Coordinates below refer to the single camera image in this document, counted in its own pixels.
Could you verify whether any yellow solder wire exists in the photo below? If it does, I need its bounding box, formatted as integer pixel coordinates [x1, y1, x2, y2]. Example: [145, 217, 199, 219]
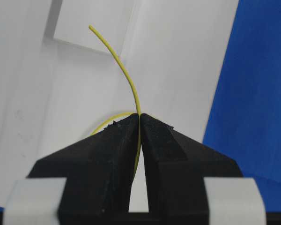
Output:
[88, 24, 143, 181]

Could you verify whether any blue table cloth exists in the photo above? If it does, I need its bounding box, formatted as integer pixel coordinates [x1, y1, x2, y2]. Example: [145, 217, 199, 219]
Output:
[203, 0, 281, 212]

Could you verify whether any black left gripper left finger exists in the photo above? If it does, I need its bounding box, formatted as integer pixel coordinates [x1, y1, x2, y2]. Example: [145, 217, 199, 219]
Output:
[3, 112, 141, 225]

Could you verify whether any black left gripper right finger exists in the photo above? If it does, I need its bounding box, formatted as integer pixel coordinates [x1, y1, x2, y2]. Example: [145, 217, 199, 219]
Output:
[140, 112, 267, 225]

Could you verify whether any white foam board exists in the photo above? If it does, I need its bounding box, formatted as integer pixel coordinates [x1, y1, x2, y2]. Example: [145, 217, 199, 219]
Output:
[0, 0, 238, 207]

